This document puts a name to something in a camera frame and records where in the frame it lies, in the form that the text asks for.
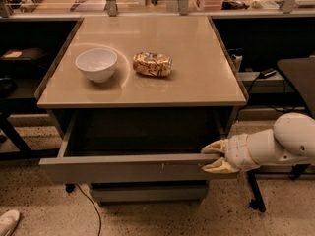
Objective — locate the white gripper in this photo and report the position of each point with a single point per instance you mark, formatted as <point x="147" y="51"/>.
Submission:
<point x="238" y="152"/>

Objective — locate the grey top drawer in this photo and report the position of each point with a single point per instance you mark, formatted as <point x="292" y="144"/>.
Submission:
<point x="136" y="145"/>

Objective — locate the grey drawer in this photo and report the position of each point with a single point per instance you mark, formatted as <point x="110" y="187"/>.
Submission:
<point x="136" y="145"/>
<point x="148" y="192"/>

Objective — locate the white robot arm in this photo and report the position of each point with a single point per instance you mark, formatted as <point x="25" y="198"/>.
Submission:
<point x="291" y="140"/>

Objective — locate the grey bottom drawer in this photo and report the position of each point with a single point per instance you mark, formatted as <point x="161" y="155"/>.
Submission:
<point x="148" y="192"/>

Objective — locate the grey drawer cabinet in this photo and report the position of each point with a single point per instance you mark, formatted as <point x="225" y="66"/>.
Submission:
<point x="135" y="99"/>

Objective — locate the black table leg bar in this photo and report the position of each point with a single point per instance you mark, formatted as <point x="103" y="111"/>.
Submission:
<point x="257" y="202"/>

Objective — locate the black phone on shelf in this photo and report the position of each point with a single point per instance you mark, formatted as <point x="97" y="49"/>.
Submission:
<point x="267" y="73"/>

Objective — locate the crushed gold drink can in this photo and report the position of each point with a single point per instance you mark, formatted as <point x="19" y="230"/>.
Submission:
<point x="152" y="64"/>

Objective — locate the white ceramic bowl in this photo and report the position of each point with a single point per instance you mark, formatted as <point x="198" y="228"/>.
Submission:
<point x="98" y="64"/>

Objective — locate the white shoe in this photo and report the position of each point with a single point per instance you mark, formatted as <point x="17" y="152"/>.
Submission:
<point x="9" y="222"/>

